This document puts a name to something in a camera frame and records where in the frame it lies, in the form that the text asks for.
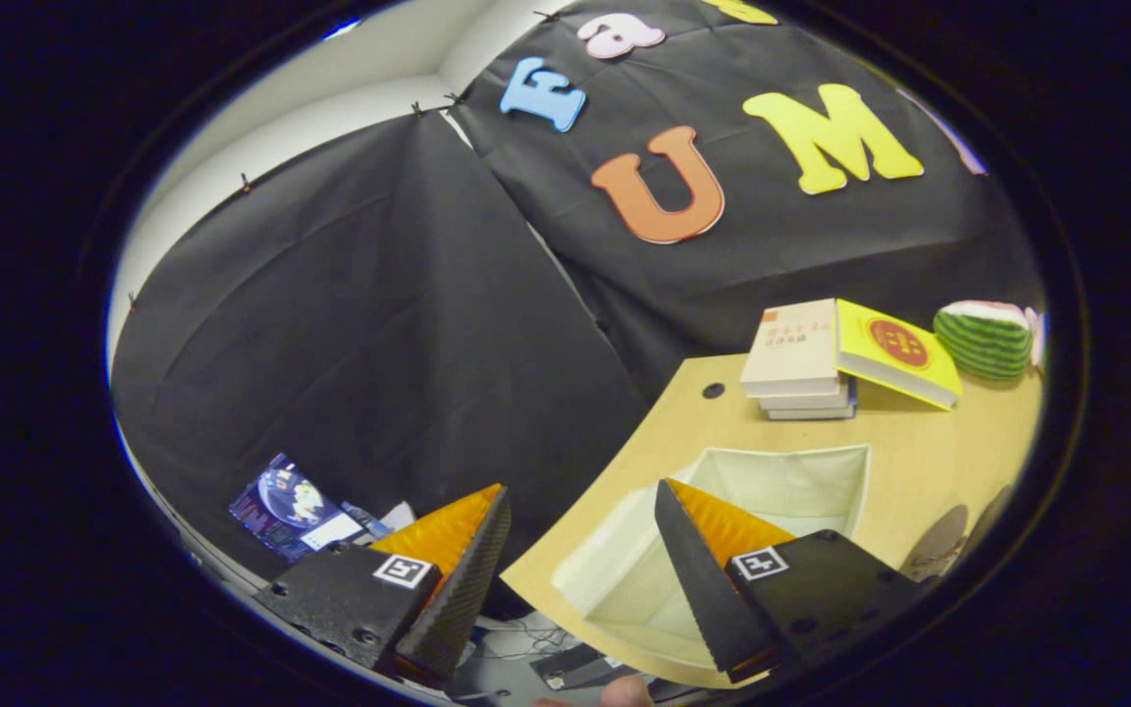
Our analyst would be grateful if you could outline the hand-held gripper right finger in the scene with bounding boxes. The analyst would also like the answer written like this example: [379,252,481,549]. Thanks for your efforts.
[654,477,925,686]

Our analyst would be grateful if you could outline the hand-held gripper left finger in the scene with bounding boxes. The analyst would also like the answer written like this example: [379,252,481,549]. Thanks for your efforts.
[251,482,512,690]

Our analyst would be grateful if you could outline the foldable fabric storage box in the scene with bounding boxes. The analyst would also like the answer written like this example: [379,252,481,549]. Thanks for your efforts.
[551,445,871,672]

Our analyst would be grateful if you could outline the white paper sheet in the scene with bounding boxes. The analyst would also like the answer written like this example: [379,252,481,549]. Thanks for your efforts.
[369,501,417,537]

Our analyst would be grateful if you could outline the dark flat device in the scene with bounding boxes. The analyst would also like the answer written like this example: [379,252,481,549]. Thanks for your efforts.
[530,643,641,692]

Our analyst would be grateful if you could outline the blue printed packet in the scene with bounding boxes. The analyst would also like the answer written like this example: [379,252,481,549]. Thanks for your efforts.
[229,453,372,563]

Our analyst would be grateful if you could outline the blue cover book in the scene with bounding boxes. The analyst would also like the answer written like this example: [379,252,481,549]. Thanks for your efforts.
[767,378,859,422]

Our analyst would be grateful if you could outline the white cover book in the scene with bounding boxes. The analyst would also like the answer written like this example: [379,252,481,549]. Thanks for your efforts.
[757,383,852,411]

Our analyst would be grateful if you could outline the beige cover book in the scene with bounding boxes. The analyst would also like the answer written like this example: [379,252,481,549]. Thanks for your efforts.
[740,299,841,399]

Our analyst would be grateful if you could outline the yellow book with red oval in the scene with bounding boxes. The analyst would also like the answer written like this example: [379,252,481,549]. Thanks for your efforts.
[834,299,963,410]

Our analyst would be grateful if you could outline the watermelon slice plush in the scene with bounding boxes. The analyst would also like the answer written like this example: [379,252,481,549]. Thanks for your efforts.
[934,300,1033,382]

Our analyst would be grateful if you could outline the black cables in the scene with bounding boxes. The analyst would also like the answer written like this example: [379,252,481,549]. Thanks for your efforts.
[479,614,578,662]

